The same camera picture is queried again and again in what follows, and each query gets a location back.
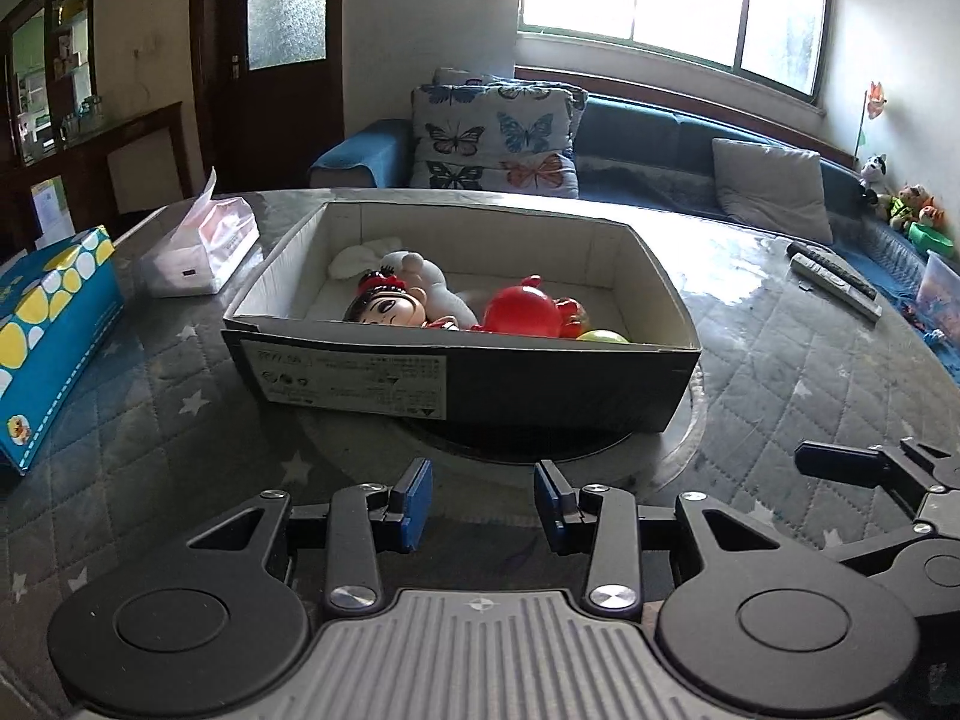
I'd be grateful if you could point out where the green octopus toy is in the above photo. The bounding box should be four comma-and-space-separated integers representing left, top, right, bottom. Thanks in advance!
578, 328, 630, 344

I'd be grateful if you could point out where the red octopus toy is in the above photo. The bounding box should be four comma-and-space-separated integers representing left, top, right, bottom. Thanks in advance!
473, 275, 592, 340

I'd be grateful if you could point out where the black-haired doll figurine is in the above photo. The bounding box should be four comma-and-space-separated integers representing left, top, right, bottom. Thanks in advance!
343, 268, 459, 330

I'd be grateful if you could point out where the white knitted rabbit plush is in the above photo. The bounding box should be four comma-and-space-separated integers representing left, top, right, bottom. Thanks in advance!
327, 238, 478, 330

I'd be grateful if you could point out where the clear plastic toy bin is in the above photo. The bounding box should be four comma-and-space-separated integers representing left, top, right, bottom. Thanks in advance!
916, 252, 960, 346

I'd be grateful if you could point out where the silver remote control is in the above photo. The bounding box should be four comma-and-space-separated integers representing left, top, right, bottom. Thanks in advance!
789, 254, 882, 323

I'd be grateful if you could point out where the black remote control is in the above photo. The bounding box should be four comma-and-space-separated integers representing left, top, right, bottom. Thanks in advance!
786, 241, 877, 299

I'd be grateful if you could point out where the black cardboard box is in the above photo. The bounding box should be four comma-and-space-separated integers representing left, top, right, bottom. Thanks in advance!
223, 190, 701, 457

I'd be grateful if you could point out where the green toy basin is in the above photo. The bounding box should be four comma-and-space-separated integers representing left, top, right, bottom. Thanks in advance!
908, 223, 955, 259

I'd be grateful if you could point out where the pile of plush toys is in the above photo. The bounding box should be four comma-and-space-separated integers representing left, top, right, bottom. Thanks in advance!
889, 184, 944, 234

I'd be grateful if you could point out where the panda plush toy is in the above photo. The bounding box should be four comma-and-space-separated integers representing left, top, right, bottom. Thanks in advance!
859, 154, 890, 208

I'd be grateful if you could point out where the grey cushion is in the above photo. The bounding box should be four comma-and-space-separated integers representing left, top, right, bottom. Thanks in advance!
711, 138, 833, 244

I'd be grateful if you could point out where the white tissue pack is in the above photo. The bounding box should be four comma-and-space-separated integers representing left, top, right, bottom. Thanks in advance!
139, 169, 260, 298

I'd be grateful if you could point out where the orange paper pinwheel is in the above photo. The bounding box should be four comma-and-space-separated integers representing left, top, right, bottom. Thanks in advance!
853, 82, 887, 160

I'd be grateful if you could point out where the blue sofa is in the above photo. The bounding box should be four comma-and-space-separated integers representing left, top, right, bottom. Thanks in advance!
305, 92, 960, 384

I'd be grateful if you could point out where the butterfly print pillow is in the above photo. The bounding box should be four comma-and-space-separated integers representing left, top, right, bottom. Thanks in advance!
410, 80, 587, 199

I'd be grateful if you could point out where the blue spotted tissue box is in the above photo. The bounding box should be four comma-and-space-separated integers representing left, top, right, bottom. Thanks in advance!
0, 226, 124, 476

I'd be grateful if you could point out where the dark wooden cabinet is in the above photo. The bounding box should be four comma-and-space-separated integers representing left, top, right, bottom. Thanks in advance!
2, 0, 203, 255

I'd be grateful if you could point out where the dark wooden door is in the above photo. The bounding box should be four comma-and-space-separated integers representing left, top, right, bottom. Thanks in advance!
189, 0, 343, 193

